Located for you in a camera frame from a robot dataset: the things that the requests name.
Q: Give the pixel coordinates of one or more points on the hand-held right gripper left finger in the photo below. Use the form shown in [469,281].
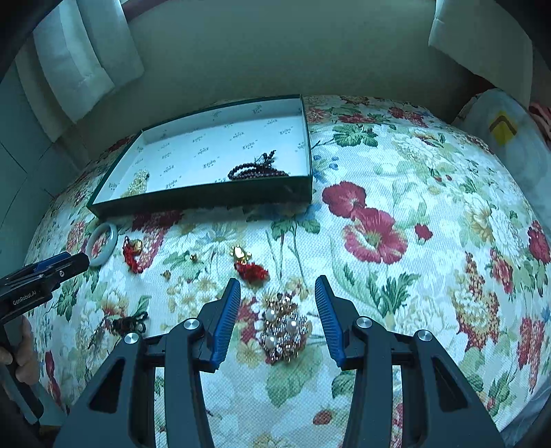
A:
[226,318]

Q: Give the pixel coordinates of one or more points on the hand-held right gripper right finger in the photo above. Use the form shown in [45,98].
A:
[329,318]

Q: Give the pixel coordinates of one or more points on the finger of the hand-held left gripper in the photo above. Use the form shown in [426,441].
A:
[54,260]
[75,263]

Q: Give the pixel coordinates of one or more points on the pale jade bangle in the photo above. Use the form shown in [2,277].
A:
[112,234]

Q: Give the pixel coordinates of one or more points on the pearl cluster brooch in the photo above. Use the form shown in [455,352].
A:
[280,336]

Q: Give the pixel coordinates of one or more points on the gold charm red tassel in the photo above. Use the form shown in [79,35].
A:
[254,272]

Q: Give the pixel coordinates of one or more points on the green cardboard box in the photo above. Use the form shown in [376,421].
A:
[206,142]

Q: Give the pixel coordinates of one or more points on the person's left hand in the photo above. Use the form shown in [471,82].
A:
[28,362]

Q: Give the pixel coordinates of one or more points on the white pillow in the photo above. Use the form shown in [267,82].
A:
[38,99]
[86,56]
[473,38]

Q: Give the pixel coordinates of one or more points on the floral blanket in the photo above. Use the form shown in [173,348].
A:
[430,181]

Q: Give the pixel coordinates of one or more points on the patterned pillow yellow print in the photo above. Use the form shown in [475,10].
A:
[516,146]

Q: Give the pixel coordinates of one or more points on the pink cloth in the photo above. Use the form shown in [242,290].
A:
[541,120]

